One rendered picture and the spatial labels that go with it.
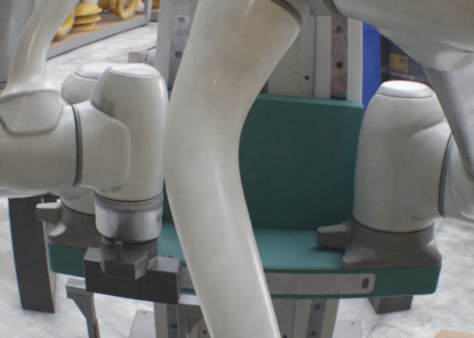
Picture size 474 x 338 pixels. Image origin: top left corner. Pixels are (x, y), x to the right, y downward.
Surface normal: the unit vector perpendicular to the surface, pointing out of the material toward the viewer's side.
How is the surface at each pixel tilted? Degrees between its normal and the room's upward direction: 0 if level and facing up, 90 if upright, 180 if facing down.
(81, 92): 55
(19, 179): 115
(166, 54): 90
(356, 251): 16
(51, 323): 0
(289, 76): 90
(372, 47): 90
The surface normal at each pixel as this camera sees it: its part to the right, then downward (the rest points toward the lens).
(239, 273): 0.22, -0.55
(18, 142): 0.32, -0.12
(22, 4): 0.65, 0.40
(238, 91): 0.66, 0.10
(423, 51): -0.27, 0.95
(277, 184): -0.05, 0.30
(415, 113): -0.09, -0.28
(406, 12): -0.44, 0.68
